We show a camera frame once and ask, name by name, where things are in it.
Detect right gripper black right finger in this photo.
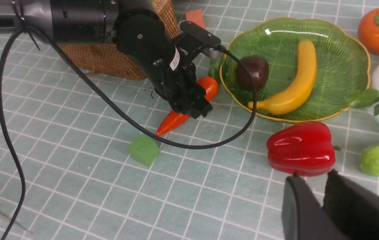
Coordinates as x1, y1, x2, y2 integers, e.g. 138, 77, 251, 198
322, 170, 379, 240

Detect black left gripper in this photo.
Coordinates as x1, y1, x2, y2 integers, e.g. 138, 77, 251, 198
146, 47, 213, 119

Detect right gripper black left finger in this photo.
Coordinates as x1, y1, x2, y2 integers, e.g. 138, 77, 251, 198
281, 173, 349, 240

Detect orange toy carrot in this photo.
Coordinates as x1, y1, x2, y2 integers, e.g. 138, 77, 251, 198
156, 75, 219, 136

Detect red toy bell pepper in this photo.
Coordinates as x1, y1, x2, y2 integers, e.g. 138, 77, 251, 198
266, 121, 341, 177

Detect dark purple toy mangosteen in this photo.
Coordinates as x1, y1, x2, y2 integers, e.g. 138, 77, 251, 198
235, 55, 270, 91

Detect yellow toy banana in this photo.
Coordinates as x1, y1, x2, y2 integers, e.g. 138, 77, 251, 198
247, 39, 318, 115

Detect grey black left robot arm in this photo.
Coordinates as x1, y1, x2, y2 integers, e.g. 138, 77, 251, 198
0, 0, 220, 119

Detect green foam cube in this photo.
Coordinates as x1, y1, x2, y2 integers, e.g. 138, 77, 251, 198
127, 134, 160, 167

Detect orange foam cube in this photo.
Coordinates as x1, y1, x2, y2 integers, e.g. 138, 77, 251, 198
185, 9, 205, 29

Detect woven wicker basket green lining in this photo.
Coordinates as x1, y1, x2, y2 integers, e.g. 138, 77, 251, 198
58, 0, 179, 81

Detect green leaf-shaped glass plate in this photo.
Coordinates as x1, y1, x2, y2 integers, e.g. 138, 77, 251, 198
228, 18, 371, 123

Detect green checkered tablecloth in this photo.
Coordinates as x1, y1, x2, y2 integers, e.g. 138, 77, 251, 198
0, 0, 379, 240

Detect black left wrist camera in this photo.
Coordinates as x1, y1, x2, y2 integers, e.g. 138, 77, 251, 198
172, 20, 222, 61

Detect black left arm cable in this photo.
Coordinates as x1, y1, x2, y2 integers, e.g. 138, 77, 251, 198
0, 27, 258, 240

